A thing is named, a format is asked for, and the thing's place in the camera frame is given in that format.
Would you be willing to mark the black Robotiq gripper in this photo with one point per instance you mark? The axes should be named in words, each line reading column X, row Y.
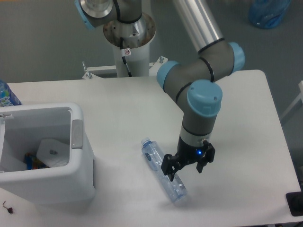
column 191, row 149

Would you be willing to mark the blue labelled bottle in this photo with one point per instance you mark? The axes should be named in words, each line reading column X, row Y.
column 7, row 97

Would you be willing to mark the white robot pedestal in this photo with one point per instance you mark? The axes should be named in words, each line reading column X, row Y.
column 131, row 49

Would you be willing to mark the white paper wrapper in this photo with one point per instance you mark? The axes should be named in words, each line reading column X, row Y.
column 53, row 153

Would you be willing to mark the white furniture frame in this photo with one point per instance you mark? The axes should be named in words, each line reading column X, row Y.
column 294, row 106

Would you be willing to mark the blue plastic bag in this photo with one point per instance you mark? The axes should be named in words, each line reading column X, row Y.
column 268, row 14

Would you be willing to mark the white plastic trash can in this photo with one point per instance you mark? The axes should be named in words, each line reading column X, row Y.
column 22, row 128

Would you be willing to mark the colourful snack wrapper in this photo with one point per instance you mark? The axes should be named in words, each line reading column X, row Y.
column 33, row 162

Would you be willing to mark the black device at edge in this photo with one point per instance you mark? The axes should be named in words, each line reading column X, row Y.
column 295, row 203

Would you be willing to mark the crushed clear plastic bottle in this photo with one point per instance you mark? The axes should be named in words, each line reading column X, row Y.
column 175, row 191

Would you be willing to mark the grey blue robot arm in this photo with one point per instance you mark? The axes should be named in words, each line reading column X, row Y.
column 193, row 87

